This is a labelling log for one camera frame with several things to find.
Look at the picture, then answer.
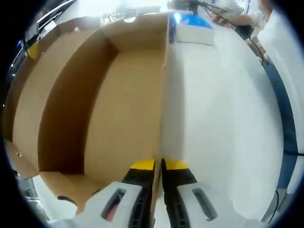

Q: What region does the blue tissue pack soft item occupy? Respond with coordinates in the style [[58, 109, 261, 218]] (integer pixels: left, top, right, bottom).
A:
[[174, 13, 216, 46]]

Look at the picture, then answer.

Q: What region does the brown cardboard shoe box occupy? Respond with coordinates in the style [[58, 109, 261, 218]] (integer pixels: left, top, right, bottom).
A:
[[3, 11, 178, 216]]

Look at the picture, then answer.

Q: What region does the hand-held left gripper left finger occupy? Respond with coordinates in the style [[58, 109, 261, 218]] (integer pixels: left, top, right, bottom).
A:
[[52, 158, 158, 228]]

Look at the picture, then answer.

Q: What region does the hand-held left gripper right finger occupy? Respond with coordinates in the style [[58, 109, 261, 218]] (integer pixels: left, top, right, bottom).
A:
[[161, 158, 264, 228]]

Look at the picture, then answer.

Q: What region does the black hanging cable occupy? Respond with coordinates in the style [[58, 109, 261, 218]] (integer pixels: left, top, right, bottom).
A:
[[247, 39, 266, 67]]

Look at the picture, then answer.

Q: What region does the black desk stand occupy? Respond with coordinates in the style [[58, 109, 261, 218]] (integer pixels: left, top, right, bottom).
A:
[[167, 0, 202, 15]]

